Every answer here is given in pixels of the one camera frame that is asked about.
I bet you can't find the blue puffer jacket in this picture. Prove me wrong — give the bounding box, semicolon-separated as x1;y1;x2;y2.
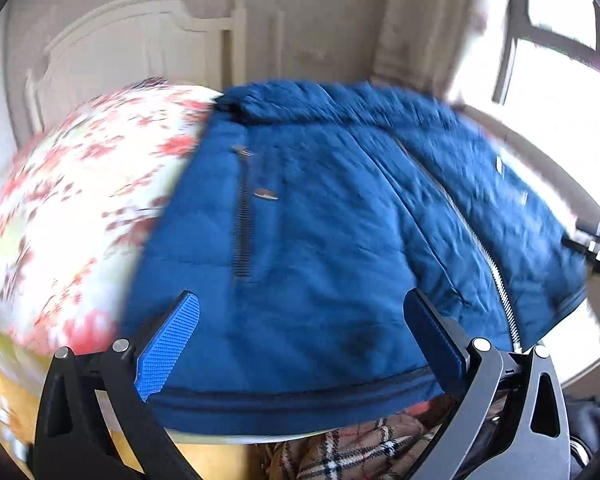
120;81;586;436

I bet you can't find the plaid scarf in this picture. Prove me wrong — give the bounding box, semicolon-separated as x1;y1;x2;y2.
256;394;455;479

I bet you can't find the floral bed quilt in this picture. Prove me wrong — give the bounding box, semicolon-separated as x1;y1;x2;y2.
0;79;224;396

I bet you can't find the sailboat print curtain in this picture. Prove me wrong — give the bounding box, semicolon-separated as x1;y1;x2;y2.
372;0;509;104

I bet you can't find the silver desk lamp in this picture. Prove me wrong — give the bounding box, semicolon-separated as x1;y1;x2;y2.
273;10;286;79

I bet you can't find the white wooden headboard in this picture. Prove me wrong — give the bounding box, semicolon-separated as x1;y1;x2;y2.
24;0;247;132

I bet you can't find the window frame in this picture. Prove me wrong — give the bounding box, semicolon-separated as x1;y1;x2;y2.
492;0;600;104

